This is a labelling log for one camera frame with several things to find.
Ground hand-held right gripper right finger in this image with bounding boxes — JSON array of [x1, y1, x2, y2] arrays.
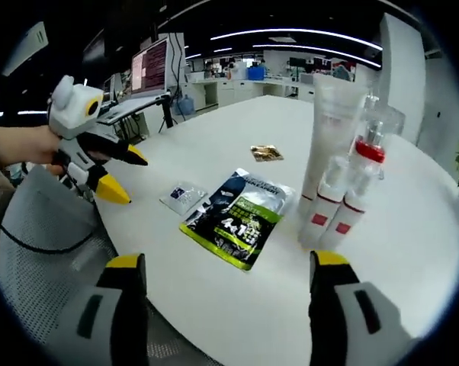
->
[[308, 249, 419, 366]]

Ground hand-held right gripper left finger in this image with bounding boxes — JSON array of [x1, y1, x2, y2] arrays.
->
[[67, 252, 151, 366]]

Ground small clear skincare sachet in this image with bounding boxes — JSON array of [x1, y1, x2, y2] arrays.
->
[[159, 180, 209, 215]]

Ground white skincare bottle clear cap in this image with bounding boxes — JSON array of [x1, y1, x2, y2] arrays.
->
[[309, 156, 355, 247], [323, 167, 372, 249]]

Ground black green skincare sachet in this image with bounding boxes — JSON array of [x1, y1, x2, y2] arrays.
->
[[178, 167, 295, 272]]

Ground gold skincare sachet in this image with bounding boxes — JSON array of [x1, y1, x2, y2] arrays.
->
[[250, 143, 284, 163]]

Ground large white skincare tube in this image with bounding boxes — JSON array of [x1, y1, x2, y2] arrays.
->
[[297, 72, 370, 245]]

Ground red collar skincare pump bottle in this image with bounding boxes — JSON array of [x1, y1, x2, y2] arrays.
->
[[345, 95, 406, 207]]

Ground person's left hand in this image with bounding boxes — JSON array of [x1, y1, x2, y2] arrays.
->
[[24, 124, 67, 176]]

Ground white mesh office chair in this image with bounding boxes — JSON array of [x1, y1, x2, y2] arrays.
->
[[0, 165, 223, 366]]

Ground ceiling air conditioner unit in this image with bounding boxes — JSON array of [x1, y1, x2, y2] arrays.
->
[[2, 21, 50, 77]]

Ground blue water jug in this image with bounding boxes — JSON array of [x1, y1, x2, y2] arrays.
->
[[175, 93, 196, 114]]

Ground white laptop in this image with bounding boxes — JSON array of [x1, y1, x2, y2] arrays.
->
[[95, 37, 173, 125]]

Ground white background counter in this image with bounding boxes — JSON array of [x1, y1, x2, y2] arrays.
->
[[187, 74, 318, 111]]

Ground long ceiling light strip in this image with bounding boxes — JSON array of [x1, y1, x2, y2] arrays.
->
[[210, 27, 384, 51], [286, 43, 383, 69]]

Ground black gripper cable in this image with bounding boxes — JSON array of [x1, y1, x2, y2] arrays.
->
[[0, 223, 98, 253]]

